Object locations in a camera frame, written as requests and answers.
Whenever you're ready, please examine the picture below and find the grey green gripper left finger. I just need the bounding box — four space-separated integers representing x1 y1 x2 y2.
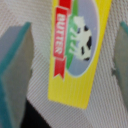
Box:
0 22 34 128

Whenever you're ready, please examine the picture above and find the grey green gripper right finger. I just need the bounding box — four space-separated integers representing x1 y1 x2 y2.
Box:
114 22 128 109

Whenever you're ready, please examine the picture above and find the yellow toy box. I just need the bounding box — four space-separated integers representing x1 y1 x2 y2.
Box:
48 0 112 109

